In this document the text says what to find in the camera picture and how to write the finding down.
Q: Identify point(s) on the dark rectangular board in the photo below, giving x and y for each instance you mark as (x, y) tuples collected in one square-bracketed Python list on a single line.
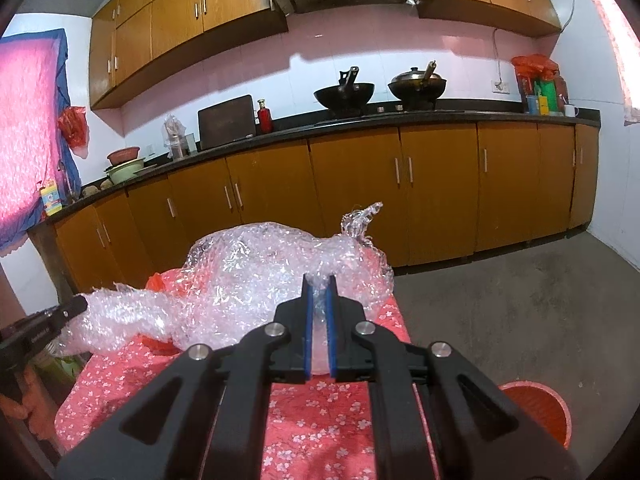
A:
[(227, 122)]

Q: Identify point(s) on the red bottle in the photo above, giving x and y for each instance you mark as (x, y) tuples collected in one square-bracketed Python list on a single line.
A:
[(264, 119)]

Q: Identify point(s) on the hanging red plastic bag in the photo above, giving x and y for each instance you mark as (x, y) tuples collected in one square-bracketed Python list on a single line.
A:
[(72, 127)]

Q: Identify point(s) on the pink curtain with blue edge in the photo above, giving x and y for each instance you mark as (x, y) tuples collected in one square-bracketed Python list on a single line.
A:
[(30, 125)]

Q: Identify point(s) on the black kitchen countertop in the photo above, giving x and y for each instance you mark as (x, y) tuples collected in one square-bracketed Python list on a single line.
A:
[(300, 127)]

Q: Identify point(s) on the black wok with lid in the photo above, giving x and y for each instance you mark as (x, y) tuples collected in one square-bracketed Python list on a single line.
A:
[(417, 85)]

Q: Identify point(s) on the orange wall cabinets long row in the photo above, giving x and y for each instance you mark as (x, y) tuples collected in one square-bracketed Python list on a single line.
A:
[(175, 15)]

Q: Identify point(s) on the red floral tablecloth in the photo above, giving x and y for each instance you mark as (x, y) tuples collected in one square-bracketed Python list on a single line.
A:
[(310, 410)]

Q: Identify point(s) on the clear bag with utensils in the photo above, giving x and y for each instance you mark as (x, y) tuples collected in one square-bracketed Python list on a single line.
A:
[(175, 137)]

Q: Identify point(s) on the red plastic basin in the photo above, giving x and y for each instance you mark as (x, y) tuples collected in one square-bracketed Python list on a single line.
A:
[(122, 155)]

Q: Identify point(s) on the red plastic waste basket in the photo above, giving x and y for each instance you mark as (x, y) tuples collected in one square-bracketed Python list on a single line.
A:
[(540, 405)]

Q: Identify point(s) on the clear bubble wrap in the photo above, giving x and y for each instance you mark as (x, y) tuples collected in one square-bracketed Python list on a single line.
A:
[(250, 270)]

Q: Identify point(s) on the red bag on boxes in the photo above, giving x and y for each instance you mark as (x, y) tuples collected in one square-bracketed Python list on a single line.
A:
[(535, 66)]

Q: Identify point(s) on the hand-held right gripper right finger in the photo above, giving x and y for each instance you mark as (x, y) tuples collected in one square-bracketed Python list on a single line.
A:
[(330, 330)]

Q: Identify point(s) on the red plastic bag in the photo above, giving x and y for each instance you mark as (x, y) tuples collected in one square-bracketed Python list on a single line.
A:
[(72, 127), (154, 282)]

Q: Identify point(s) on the green box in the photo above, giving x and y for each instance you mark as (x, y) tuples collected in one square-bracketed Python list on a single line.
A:
[(548, 95)]

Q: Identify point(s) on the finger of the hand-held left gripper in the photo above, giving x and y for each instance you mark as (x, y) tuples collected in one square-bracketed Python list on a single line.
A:
[(70, 307)]

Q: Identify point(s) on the gas stove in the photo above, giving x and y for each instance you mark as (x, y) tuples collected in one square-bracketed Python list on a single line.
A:
[(390, 110)]

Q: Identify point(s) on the pink lace curtain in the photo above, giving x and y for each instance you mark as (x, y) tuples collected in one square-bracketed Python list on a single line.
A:
[(617, 35)]

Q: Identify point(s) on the white wall socket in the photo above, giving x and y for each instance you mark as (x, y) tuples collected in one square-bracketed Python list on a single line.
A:
[(500, 87)]

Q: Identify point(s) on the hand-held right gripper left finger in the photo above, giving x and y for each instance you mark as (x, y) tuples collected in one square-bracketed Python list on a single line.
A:
[(308, 321)]

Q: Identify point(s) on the orange lower kitchen cabinets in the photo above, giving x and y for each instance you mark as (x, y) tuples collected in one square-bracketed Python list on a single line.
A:
[(440, 185)]

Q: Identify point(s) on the white mug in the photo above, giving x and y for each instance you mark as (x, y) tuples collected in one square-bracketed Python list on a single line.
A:
[(571, 110)]

